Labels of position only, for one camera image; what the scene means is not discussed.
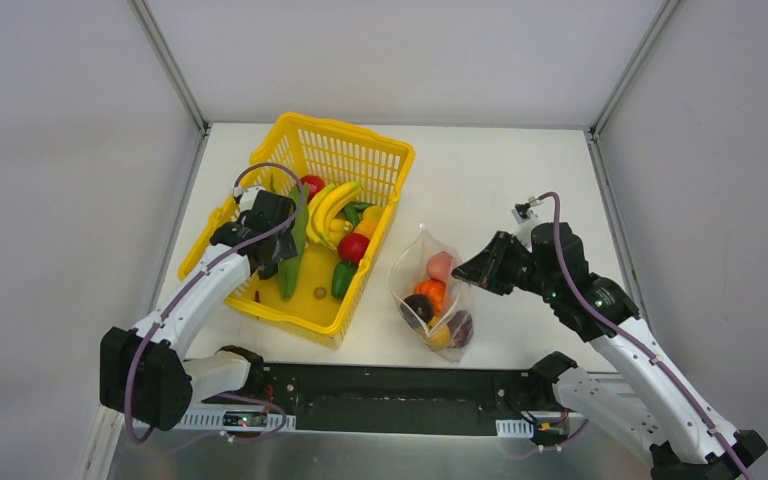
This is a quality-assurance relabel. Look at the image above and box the large green leaf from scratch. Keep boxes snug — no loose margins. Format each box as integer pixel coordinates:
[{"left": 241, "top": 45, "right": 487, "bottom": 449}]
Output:
[{"left": 276, "top": 173, "right": 311, "bottom": 301}]

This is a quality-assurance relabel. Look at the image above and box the yellow plastic basket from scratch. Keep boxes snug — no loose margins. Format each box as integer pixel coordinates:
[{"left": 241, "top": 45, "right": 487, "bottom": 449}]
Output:
[{"left": 177, "top": 111, "right": 417, "bottom": 350}]

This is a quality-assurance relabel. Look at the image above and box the pink peach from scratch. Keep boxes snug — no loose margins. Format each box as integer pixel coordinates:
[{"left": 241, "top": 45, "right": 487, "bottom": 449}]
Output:
[{"left": 425, "top": 251, "right": 456, "bottom": 284}]

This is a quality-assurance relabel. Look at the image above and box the red tomato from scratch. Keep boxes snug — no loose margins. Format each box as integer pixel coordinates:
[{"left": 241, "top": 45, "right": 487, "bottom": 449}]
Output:
[{"left": 301, "top": 174, "right": 326, "bottom": 203}]

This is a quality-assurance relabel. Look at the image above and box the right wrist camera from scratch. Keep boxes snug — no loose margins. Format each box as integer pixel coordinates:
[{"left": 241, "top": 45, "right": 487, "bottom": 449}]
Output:
[{"left": 512, "top": 203, "right": 541, "bottom": 249}]

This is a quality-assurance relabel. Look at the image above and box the green chili pepper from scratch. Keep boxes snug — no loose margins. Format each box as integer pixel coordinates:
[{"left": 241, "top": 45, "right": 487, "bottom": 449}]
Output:
[{"left": 343, "top": 201, "right": 372, "bottom": 227}]

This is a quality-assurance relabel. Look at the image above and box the orange yellow fruit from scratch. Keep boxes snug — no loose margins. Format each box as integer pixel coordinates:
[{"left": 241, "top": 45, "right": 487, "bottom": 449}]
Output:
[{"left": 353, "top": 205, "right": 384, "bottom": 239}]

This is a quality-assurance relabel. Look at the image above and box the green bell pepper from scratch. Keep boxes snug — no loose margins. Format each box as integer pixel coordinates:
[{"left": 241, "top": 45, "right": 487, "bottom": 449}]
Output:
[{"left": 331, "top": 261, "right": 358, "bottom": 301}]

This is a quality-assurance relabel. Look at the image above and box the dark purple eggplant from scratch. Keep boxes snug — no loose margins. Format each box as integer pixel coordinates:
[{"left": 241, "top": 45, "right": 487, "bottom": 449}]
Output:
[{"left": 399, "top": 294, "right": 435, "bottom": 330}]

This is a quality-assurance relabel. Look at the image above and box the yellow banana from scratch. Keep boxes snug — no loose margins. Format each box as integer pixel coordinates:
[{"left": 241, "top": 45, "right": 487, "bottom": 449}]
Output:
[{"left": 306, "top": 181, "right": 363, "bottom": 250}]

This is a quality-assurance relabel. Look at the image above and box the dark maroon fruit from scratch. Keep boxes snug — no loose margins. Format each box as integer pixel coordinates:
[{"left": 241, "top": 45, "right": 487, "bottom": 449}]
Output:
[{"left": 447, "top": 310, "right": 474, "bottom": 349}]

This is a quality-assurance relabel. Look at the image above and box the clear zip top bag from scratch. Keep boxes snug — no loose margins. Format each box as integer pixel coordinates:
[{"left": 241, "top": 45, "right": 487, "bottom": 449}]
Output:
[{"left": 387, "top": 225, "right": 476, "bottom": 364}]

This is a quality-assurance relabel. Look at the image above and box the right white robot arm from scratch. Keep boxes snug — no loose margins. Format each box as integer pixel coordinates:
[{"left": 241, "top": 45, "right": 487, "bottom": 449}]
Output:
[{"left": 452, "top": 222, "right": 768, "bottom": 479}]

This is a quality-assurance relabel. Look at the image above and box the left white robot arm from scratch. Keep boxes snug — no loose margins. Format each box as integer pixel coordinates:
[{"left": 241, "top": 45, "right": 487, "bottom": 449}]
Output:
[{"left": 99, "top": 186, "right": 299, "bottom": 431}]

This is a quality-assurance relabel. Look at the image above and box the orange pumpkin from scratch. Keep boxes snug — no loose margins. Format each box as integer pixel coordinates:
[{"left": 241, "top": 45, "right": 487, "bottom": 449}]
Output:
[{"left": 414, "top": 278, "right": 446, "bottom": 315}]

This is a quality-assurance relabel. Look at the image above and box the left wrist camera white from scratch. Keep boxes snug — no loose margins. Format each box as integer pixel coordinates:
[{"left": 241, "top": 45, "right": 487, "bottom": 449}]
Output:
[{"left": 232, "top": 185, "right": 265, "bottom": 210}]

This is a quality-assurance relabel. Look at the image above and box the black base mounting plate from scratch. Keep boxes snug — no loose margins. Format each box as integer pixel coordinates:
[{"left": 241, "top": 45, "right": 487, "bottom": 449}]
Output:
[{"left": 225, "top": 361, "right": 563, "bottom": 436}]

